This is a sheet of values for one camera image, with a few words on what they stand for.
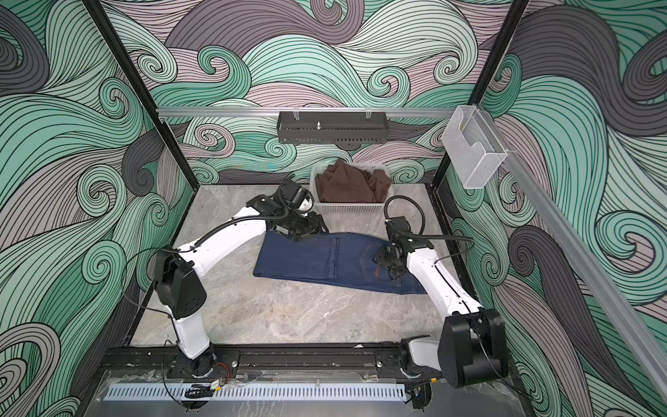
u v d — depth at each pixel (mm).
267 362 744
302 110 936
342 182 1108
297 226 700
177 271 448
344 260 950
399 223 693
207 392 711
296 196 658
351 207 1037
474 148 770
